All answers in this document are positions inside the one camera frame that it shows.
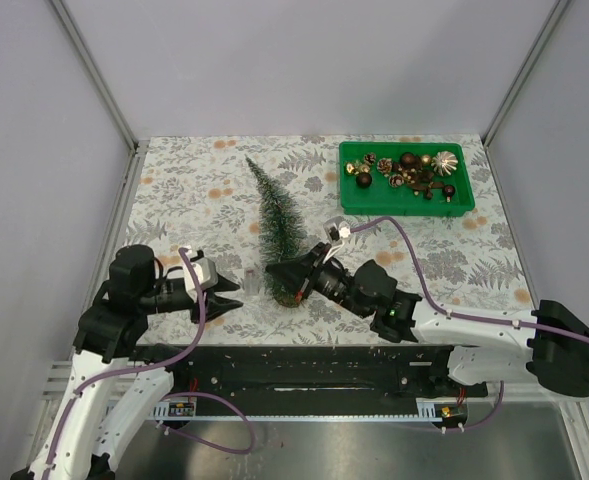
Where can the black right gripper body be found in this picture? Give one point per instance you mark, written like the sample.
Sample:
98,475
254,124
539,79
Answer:
328,278

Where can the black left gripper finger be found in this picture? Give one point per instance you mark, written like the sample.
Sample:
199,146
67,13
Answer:
220,284
215,306

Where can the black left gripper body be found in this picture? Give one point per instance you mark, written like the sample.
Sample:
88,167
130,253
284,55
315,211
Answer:
165,296

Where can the small green christmas tree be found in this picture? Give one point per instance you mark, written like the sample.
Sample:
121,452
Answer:
282,231

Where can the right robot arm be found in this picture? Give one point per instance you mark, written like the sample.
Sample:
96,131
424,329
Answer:
548,344

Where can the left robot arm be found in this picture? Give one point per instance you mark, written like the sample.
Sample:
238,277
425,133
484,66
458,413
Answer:
107,400

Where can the floral paper mat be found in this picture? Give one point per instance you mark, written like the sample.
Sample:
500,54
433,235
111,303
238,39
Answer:
199,191

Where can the dark brown bauble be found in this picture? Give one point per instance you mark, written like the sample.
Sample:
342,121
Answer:
364,180

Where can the green plastic tray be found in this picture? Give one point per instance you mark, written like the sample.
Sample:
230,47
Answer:
404,192

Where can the frosted pine cone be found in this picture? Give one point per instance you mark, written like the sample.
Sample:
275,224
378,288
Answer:
385,166

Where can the brown bauble in tray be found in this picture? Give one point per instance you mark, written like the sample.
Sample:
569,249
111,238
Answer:
408,160

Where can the small dark bauble right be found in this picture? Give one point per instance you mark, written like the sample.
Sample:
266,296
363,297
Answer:
448,191

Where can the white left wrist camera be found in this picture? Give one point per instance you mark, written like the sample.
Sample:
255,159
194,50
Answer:
198,270

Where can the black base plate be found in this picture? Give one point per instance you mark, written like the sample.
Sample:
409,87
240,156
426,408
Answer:
319,381

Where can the white slotted cable duct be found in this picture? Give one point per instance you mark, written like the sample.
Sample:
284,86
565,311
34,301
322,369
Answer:
172,411

